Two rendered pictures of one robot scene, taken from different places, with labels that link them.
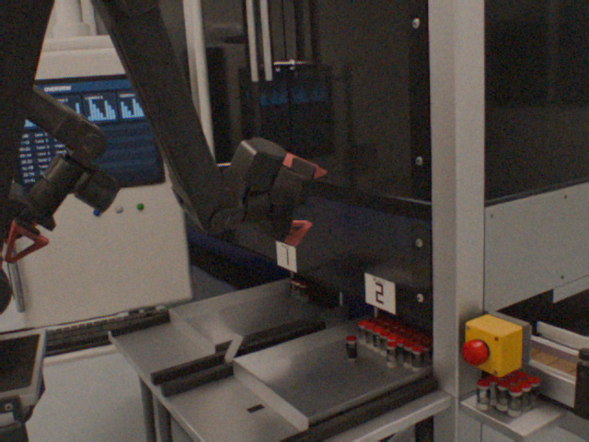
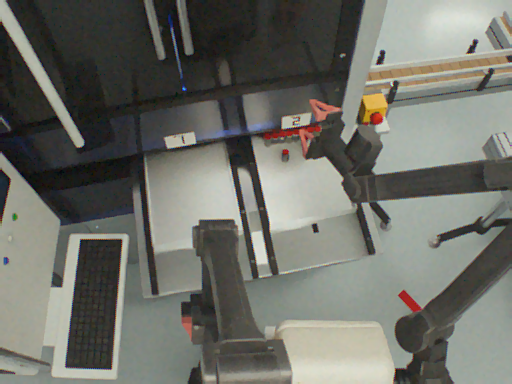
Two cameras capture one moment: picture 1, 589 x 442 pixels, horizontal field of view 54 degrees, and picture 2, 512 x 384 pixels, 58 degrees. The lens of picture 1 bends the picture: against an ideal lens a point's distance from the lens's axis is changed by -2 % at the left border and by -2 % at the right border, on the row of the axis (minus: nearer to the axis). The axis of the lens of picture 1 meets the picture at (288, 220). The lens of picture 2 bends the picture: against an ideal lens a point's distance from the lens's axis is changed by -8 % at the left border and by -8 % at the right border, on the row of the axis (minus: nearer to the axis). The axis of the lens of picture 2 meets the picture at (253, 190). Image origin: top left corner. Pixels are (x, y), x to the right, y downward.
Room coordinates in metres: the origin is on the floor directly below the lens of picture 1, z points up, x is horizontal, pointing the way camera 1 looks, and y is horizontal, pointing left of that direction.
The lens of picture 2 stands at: (0.87, 0.65, 2.22)
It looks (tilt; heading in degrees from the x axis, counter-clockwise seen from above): 63 degrees down; 292
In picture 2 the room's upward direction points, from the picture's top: 2 degrees counter-clockwise
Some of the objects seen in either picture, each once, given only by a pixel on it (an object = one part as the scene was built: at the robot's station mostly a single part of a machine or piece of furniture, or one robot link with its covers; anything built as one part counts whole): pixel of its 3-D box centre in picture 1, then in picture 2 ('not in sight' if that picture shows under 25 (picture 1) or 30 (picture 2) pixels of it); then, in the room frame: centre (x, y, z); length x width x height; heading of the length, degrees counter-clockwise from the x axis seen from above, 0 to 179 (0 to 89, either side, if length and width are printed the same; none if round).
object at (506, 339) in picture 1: (496, 343); (371, 106); (0.86, -0.32, 1.00); 0.08 x 0.07 x 0.07; 121
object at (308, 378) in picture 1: (344, 366); (300, 167); (1.01, -0.09, 0.90); 0.34 x 0.26 x 0.04; 121
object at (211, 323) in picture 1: (257, 313); (189, 187); (1.30, 0.09, 0.90); 0.34 x 0.26 x 0.04; 121
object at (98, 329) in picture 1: (106, 331); (94, 301); (1.45, 0.50, 0.82); 0.40 x 0.14 x 0.02; 111
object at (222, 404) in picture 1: (269, 358); (250, 202); (1.12, 0.06, 0.87); 0.70 x 0.48 x 0.02; 31
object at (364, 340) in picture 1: (389, 345); (292, 136); (1.07, -0.18, 0.91); 0.18 x 0.02 x 0.05; 31
